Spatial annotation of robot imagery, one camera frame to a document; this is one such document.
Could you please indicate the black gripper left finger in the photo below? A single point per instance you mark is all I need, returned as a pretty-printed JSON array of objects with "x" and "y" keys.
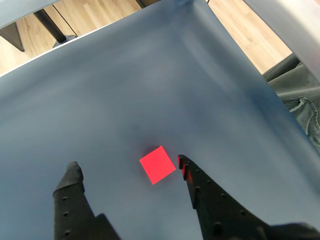
[{"x": 70, "y": 200}]

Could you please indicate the brown cabinet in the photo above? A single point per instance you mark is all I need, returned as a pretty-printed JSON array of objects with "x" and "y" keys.
[{"x": 147, "y": 3}]

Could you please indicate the red cube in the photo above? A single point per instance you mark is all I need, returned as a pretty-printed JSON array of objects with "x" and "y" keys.
[{"x": 157, "y": 165}]

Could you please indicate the dark grey table mat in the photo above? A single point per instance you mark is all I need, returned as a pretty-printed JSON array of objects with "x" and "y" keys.
[{"x": 125, "y": 100}]

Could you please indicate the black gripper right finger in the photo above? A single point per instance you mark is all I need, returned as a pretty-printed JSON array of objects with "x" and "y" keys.
[{"x": 215, "y": 210}]

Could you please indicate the dark furniture piece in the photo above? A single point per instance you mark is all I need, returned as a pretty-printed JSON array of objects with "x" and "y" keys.
[{"x": 12, "y": 35}]

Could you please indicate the light grey frame bar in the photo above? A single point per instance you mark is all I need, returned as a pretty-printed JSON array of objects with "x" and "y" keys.
[
  {"x": 295, "y": 27},
  {"x": 15, "y": 12}
]

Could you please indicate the black stand pole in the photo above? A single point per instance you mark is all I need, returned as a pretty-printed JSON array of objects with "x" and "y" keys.
[{"x": 50, "y": 25}]

